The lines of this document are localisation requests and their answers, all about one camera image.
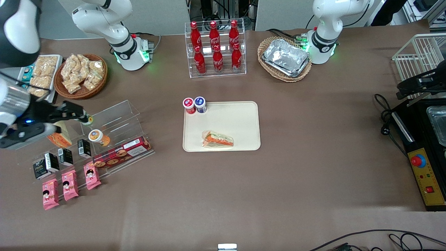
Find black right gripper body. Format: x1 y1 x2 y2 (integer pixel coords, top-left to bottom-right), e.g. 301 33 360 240
22 104 62 124

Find plastic-wrapped triangle sandwich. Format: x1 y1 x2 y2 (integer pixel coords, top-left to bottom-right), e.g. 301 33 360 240
47 121 73 149
201 130 234 149

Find rectangular snack tray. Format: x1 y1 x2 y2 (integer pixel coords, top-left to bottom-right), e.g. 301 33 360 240
17 55 63 104

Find cream plastic tray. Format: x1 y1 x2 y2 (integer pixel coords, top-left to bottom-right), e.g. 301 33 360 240
183 101 261 152

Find aluminium foil tray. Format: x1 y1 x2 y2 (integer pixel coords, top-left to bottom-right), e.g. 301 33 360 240
262 38 310 78

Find black tray sealing machine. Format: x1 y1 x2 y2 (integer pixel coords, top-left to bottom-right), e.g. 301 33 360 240
390 98 446 212

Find foil tray in machine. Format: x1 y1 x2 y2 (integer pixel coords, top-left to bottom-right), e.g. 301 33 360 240
426 106 446 147

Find clear bag of crackers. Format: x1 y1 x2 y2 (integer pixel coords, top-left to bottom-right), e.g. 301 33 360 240
89 60 105 76
62 79 83 94
77 54 92 70
61 56 79 81
82 71 102 92

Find orange gum bottle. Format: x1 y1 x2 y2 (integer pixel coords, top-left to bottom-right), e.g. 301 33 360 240
88 129 111 147

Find small black barcode carton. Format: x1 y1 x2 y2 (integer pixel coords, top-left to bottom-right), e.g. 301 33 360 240
77 139 92 158
58 148 74 166

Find round brown wicker basket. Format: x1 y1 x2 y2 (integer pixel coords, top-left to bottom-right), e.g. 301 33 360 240
54 53 108 100

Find clear acrylic stepped stand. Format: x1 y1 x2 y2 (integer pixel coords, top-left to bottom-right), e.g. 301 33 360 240
14 100 156 201

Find black carton white label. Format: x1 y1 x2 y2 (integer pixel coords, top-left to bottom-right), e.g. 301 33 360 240
44 152 60 172

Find black gold-lettered pack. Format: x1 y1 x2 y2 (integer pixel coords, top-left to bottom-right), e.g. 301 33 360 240
33 158 52 180

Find red tartan shortbread box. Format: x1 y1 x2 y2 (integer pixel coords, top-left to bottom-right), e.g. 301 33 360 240
92 136 152 169

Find pink cartoon snack packet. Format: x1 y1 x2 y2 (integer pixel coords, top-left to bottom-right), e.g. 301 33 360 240
84 163 102 190
62 170 79 201
42 178 60 211

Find red cola bottle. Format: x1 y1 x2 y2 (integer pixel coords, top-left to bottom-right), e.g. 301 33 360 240
229 20 240 46
213 45 224 73
209 21 221 48
194 46 207 75
231 43 243 71
190 22 203 49

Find clear acrylic bottle rack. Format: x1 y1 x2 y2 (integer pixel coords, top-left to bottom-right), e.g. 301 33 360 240
185 21 247 78

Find oval light wicker basket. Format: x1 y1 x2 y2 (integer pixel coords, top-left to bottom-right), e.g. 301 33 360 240
257 36 313 83

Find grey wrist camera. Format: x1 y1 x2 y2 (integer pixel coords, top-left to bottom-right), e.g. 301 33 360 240
0 124 62 149

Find grey arm base cable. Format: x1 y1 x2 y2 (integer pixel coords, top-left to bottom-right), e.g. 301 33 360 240
132 32 162 53

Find black arm base cable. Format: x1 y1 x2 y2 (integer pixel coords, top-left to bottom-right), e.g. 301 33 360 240
267 29 308 44

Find black power cable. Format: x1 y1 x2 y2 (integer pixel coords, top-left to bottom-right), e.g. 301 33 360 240
374 93 409 158

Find black machine lever handle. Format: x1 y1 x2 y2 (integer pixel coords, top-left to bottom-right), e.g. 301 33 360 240
397 66 446 100

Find black floor cables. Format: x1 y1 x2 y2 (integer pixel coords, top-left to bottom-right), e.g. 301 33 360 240
308 229 446 251

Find white wire rack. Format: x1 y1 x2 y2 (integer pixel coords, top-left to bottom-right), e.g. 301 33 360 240
392 33 446 100

